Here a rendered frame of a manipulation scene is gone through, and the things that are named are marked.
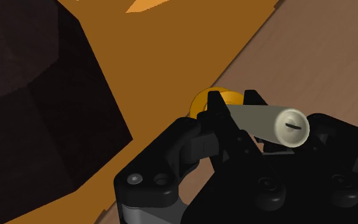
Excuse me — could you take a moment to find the white cylinder with yellow disc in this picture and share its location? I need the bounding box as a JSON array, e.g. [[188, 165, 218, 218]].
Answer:
[[189, 87, 310, 149]]

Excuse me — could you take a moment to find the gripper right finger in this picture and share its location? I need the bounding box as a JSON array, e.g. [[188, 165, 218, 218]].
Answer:
[[244, 89, 358, 208]]

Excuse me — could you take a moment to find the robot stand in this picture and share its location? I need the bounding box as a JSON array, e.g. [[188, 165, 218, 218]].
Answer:
[[0, 0, 134, 224]]

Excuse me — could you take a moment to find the orange table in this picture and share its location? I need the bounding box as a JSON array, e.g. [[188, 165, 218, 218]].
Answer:
[[4, 0, 281, 224]]

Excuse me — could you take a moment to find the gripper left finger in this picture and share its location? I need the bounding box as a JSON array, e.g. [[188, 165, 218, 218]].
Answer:
[[113, 90, 287, 211]]

